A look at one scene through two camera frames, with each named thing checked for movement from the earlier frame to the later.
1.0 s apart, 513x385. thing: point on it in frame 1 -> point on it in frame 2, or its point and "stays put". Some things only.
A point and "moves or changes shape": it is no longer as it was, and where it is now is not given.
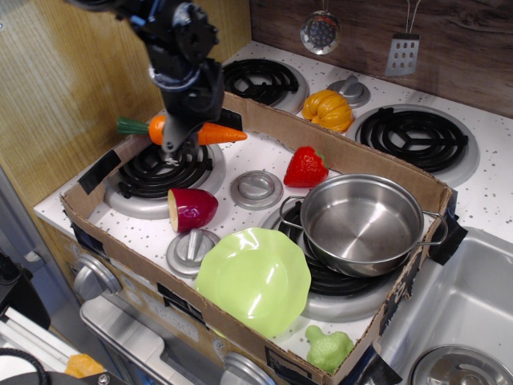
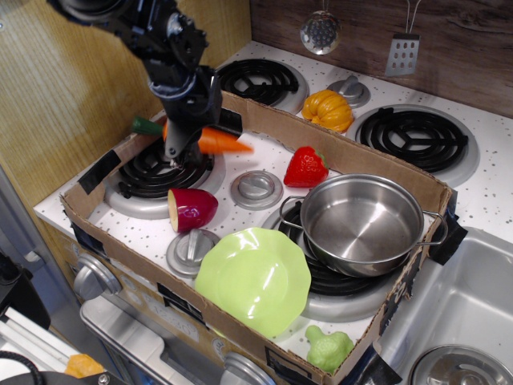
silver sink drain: x=459 y=365 stays put
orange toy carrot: x=208 y=133 moves or changes shape
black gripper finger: x=191 y=150 stays put
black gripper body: x=190 y=107 stays put
